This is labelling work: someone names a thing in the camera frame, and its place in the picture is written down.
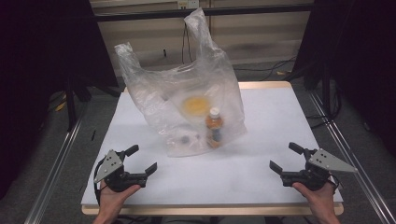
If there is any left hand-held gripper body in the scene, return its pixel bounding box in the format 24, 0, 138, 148
92, 148, 148, 193

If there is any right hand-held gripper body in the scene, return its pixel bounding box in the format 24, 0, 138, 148
279, 147, 359, 192

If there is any clear plastic bag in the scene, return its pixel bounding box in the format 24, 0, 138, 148
113, 7, 248, 158

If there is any person's left hand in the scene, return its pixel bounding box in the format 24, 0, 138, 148
98, 181, 142, 219

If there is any person's right hand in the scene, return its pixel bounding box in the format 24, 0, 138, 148
292, 181, 339, 219

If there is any orange drink bottle white cap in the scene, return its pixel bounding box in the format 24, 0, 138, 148
205, 106, 224, 149

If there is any round yellow bread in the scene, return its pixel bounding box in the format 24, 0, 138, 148
181, 95, 213, 118

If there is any black curtain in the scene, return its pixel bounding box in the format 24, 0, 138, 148
292, 0, 396, 157
0, 0, 120, 200

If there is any black horizontal bar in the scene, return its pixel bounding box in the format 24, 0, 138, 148
92, 3, 316, 22

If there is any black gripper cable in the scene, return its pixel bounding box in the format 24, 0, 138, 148
92, 157, 108, 206
329, 175, 342, 191

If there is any metal floor rail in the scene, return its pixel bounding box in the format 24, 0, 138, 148
23, 105, 92, 224
307, 90, 396, 224

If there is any black floor cable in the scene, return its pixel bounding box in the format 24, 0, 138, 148
233, 55, 298, 82
306, 92, 343, 130

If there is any black hanging cable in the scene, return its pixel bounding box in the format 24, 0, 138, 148
181, 21, 194, 64

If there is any white wall outlet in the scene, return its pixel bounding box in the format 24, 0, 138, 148
177, 0, 200, 9

